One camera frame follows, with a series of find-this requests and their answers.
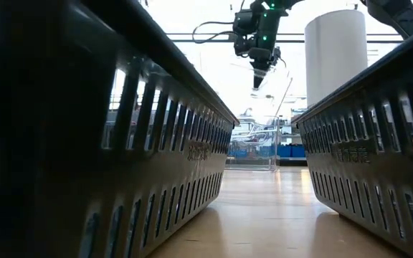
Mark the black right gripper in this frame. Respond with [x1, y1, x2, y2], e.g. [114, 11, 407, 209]
[234, 7, 288, 90]

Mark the black slotted plastic basket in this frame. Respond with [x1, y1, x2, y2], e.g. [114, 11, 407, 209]
[291, 21, 413, 258]
[0, 0, 240, 258]

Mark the white cylindrical lamp shade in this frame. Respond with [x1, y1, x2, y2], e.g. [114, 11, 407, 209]
[304, 9, 369, 108]

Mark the blue storage bin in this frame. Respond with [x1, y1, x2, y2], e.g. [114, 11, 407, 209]
[277, 143, 306, 158]

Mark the clear plastic basket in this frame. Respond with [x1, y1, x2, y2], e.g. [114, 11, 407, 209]
[226, 127, 280, 171]

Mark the grey overhead rail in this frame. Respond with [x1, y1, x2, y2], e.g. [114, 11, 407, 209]
[166, 32, 404, 44]

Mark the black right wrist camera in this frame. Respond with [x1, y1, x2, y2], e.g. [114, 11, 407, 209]
[232, 9, 259, 36]

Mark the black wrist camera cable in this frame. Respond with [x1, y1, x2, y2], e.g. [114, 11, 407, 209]
[191, 20, 237, 44]

